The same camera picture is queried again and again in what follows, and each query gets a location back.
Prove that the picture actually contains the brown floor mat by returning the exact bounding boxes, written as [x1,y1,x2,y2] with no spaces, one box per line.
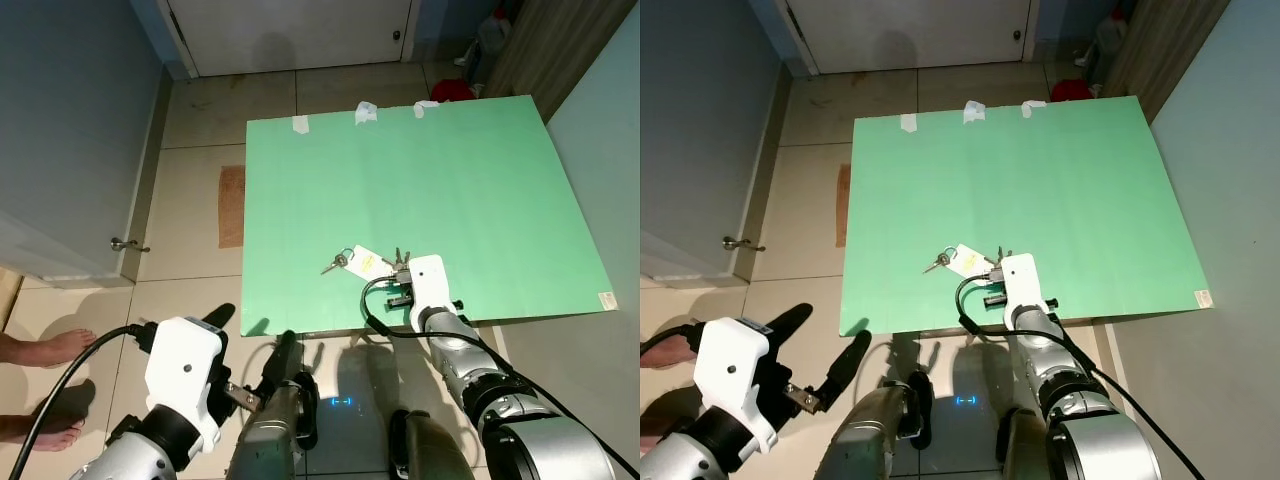
[218,165,248,250]
[835,163,852,249]

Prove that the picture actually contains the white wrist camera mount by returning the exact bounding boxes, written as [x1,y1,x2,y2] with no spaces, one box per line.
[692,316,787,448]
[999,252,1042,331]
[144,316,227,461]
[407,254,450,331]

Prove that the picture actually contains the green table board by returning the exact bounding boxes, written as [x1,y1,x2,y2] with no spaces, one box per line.
[240,95,617,338]
[838,95,1212,338]

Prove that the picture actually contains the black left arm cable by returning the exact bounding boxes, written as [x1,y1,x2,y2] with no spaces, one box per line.
[8,324,157,480]
[640,325,703,358]

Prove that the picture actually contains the silver left robot leg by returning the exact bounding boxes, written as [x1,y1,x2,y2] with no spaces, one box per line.
[227,375,321,480]
[828,380,938,480]

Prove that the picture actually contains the silver robot leg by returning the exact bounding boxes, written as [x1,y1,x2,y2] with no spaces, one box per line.
[828,380,938,480]
[388,407,477,480]
[1000,407,1053,480]
[227,375,321,480]

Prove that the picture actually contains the grey door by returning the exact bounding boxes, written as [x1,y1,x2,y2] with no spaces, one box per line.
[0,0,167,288]
[640,0,787,283]

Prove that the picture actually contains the brown wooden panel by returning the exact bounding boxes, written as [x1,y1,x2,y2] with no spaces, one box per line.
[485,0,641,127]
[1105,0,1234,127]

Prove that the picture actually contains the white door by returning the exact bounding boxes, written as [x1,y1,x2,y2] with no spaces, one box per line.
[785,0,1037,77]
[165,0,417,79]

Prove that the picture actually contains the clear bottle with red cap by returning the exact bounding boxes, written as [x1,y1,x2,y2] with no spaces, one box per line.
[478,3,514,82]
[1098,8,1132,73]

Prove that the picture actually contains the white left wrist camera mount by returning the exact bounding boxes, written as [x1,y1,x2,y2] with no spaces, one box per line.
[144,316,227,461]
[692,316,787,448]

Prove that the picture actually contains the silver right robot leg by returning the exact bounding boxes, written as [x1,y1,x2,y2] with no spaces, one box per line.
[388,407,477,480]
[1000,407,1053,480]

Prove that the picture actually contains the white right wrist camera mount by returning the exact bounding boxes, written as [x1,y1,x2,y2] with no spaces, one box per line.
[407,254,450,331]
[999,252,1042,331]

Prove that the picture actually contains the keys with white tag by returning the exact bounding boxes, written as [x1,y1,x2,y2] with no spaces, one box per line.
[320,244,413,281]
[921,243,1011,280]

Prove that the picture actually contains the person's bare foot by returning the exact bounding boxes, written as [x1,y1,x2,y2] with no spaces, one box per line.
[0,330,99,369]
[0,407,90,454]
[645,335,699,371]

